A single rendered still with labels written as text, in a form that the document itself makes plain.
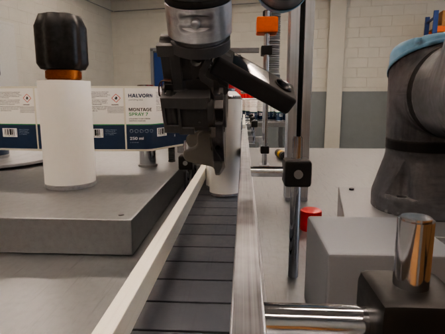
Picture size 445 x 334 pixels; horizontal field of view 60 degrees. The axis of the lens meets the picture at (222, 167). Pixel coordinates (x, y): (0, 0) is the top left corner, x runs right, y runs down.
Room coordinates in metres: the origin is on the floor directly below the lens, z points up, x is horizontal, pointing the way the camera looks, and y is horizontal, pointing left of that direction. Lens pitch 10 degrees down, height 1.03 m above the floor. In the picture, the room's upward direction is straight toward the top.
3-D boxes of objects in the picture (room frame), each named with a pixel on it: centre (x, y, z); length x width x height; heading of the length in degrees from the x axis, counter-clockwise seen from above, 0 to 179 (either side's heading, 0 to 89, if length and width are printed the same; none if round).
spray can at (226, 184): (0.63, 0.00, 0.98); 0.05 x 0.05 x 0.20
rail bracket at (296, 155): (0.43, -0.06, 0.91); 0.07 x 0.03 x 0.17; 87
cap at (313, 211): (0.60, -0.14, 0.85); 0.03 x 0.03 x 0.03
